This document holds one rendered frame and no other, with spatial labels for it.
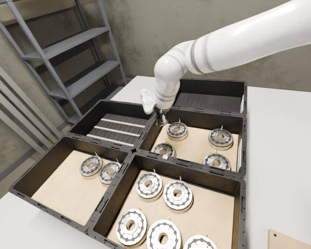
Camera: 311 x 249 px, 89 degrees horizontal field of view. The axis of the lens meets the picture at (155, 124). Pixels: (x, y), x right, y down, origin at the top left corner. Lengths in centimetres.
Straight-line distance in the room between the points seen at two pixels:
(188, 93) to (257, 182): 62
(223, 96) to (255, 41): 78
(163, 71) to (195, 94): 71
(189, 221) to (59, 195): 53
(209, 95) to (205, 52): 76
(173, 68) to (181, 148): 45
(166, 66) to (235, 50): 15
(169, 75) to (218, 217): 47
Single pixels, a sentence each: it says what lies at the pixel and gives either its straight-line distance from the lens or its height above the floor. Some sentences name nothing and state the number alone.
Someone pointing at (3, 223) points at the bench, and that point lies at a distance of 113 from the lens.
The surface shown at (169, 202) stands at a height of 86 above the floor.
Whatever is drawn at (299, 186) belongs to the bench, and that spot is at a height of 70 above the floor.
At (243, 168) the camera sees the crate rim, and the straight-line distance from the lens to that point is 60.
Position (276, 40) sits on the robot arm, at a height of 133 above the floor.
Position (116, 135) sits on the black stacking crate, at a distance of 89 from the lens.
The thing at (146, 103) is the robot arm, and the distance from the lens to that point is 52.
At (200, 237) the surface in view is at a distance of 57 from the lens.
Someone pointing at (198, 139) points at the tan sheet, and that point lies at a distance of 79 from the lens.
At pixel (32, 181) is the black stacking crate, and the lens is 88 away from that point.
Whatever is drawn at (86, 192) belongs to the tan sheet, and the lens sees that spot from 76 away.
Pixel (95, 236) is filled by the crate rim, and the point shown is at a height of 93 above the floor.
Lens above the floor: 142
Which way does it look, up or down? 42 degrees down
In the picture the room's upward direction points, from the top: 13 degrees counter-clockwise
